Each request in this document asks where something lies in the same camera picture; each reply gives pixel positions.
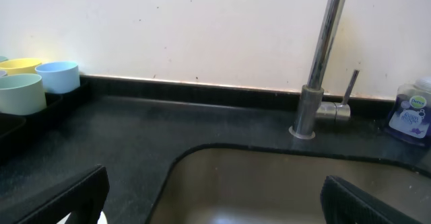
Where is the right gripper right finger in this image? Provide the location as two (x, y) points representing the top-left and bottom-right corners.
(319, 174), (426, 224)

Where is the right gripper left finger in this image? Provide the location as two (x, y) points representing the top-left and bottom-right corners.
(0, 164), (110, 224)

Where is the black tray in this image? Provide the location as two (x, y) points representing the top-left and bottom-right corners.
(0, 75), (92, 166)

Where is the steel sink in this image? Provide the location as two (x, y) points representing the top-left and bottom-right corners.
(144, 143), (431, 224)

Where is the steel tap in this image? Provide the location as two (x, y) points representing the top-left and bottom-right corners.
(288, 0), (360, 141)

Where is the blue soap bottle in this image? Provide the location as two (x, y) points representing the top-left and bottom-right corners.
(383, 76), (431, 148)

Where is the green cup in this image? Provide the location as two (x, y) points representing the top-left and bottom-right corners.
(0, 73), (47, 116)

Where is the blue cup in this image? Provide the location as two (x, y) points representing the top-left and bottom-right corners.
(34, 61), (81, 95)

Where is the yellow cup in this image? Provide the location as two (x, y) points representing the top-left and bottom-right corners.
(0, 57), (44, 76)

